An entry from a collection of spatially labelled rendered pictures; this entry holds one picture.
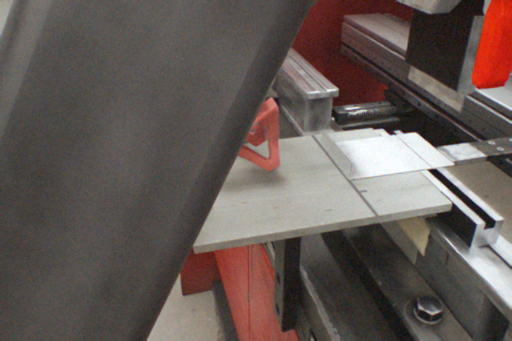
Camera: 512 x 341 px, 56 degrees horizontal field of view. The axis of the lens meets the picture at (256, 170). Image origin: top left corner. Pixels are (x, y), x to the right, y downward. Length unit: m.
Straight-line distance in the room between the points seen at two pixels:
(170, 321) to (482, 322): 1.33
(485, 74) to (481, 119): 0.51
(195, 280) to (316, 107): 1.04
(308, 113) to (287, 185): 0.37
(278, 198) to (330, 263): 0.15
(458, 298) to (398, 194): 0.12
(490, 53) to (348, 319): 0.31
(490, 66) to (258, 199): 0.25
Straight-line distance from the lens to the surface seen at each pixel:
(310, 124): 0.88
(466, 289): 0.52
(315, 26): 1.41
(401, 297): 0.54
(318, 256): 0.62
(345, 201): 0.50
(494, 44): 0.36
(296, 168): 0.54
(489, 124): 0.86
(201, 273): 1.74
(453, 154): 0.61
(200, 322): 1.71
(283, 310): 0.63
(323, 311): 0.55
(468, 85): 0.52
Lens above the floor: 1.28
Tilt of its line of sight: 31 degrees down
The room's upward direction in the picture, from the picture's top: straight up
